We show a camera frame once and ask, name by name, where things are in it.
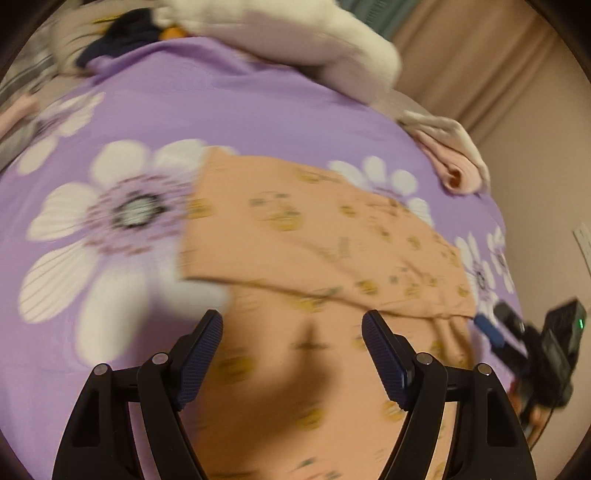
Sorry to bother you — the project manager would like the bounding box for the white wall power strip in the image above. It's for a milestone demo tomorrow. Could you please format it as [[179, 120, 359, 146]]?
[[573, 226, 591, 266]]

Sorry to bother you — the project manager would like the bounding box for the person's right hand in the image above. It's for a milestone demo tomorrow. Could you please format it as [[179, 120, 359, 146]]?
[[522, 398, 550, 441]]

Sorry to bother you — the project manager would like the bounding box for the beige curtain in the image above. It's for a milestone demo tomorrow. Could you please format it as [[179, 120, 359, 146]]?
[[342, 0, 568, 134]]

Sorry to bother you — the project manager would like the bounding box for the dark navy cloth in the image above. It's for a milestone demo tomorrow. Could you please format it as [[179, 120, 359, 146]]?
[[76, 9, 185, 70]]

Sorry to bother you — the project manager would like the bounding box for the purple floral bedsheet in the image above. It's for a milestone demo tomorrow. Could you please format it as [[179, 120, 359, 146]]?
[[0, 37, 522, 480]]

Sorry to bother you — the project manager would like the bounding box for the peach cartoon print garment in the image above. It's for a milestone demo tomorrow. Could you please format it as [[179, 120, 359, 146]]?
[[178, 147, 478, 480]]

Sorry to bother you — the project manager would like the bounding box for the rolled pink white garment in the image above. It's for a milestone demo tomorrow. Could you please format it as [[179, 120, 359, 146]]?
[[397, 108, 491, 197]]

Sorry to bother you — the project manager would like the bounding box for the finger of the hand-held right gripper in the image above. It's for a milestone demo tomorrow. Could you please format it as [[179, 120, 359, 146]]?
[[493, 302, 527, 340], [473, 314, 509, 352]]

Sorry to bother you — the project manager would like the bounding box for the grey striped cloth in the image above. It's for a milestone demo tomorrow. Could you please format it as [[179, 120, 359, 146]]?
[[0, 28, 61, 162]]

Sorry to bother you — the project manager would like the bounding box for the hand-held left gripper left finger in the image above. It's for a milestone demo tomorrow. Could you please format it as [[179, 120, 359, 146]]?
[[52, 310, 223, 480]]

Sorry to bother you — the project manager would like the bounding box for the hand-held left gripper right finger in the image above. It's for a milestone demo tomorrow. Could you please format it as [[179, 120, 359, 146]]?
[[361, 310, 537, 480]]

